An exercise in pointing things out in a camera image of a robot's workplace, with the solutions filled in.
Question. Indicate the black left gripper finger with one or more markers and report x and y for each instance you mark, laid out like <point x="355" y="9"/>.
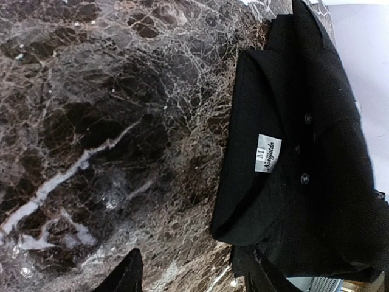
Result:
<point x="126" y="276"/>

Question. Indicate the black long sleeve shirt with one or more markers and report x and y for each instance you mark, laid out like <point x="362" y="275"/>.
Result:
<point x="297" y="196"/>

